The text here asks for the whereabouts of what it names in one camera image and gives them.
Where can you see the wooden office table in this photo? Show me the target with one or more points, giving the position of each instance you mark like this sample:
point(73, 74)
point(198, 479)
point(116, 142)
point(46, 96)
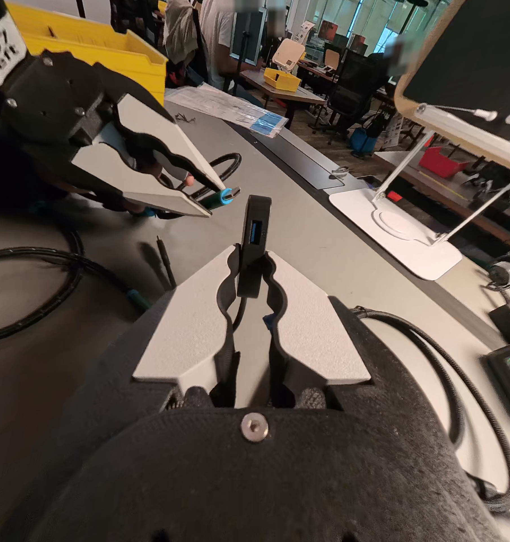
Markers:
point(297, 96)

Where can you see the dark grey power bank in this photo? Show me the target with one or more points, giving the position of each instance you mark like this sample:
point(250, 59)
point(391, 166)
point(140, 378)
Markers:
point(509, 381)

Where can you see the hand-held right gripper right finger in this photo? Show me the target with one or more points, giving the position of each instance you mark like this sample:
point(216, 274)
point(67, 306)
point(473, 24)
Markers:
point(322, 338)

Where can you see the black usb hub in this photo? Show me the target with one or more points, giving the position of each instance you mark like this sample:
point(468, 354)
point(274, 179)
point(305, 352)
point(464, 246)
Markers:
point(257, 207)

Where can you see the large black monitor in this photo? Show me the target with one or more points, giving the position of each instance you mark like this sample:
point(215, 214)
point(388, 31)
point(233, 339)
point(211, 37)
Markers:
point(248, 46)

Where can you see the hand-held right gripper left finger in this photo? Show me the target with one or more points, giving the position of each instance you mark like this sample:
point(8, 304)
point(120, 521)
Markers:
point(183, 334)

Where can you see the beige hanging jacket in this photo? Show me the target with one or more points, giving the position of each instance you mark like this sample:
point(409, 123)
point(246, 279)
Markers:
point(178, 29)

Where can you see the yellow plastic bin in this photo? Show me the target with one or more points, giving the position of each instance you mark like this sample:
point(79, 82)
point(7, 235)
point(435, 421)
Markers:
point(89, 42)

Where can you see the wooden workbench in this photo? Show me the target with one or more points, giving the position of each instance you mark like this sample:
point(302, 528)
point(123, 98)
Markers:
point(403, 167)

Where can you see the small yellow bin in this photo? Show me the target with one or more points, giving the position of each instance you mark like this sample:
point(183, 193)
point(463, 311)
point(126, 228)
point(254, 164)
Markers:
point(280, 80)

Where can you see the red plastic bin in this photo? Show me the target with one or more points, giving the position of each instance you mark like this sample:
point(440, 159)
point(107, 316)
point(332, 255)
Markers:
point(441, 163)

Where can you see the black mesh office chair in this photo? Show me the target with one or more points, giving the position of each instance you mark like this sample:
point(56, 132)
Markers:
point(356, 84)

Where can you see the printed paper sheet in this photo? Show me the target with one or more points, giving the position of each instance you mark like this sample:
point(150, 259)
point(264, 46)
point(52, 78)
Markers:
point(221, 106)

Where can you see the small clear plastic item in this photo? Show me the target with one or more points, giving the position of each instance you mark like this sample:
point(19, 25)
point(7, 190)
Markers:
point(339, 171)

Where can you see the white boxy device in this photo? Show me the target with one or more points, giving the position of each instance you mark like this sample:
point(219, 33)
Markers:
point(289, 53)

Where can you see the blue waste container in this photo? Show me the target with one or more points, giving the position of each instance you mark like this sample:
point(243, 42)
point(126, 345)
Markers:
point(363, 142)

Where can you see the grey black round device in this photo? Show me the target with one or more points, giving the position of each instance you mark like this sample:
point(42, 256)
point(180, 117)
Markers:
point(503, 273)

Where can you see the dark grey desk mat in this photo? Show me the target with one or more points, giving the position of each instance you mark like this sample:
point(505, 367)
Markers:
point(301, 161)

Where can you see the person's left hand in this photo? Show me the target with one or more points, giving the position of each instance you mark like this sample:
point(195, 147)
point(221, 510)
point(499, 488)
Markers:
point(153, 168)

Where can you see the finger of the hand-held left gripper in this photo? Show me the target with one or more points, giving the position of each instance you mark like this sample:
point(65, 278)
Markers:
point(162, 127)
point(111, 169)

